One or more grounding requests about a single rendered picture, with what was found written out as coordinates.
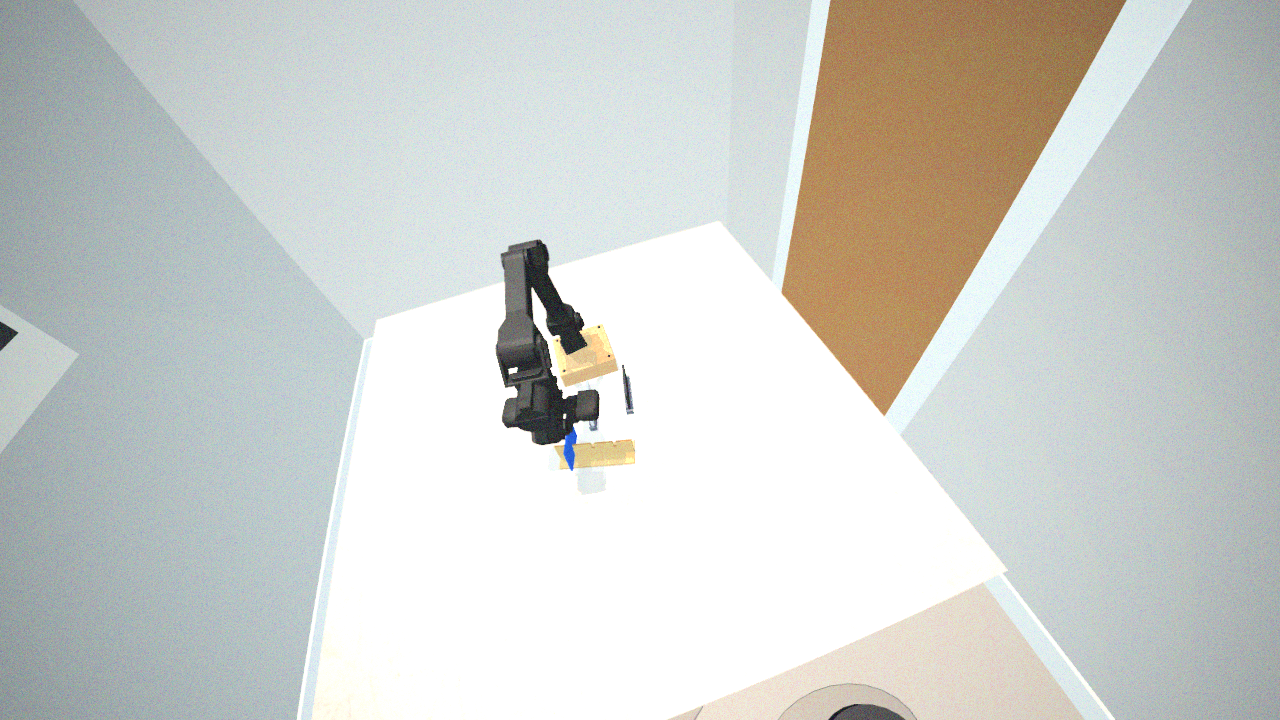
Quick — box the blue board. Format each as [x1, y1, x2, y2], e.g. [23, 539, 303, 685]
[563, 429, 577, 471]

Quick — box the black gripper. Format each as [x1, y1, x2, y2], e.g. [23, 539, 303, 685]
[500, 375, 600, 433]

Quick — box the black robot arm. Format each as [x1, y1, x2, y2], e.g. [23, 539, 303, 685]
[495, 240, 588, 445]

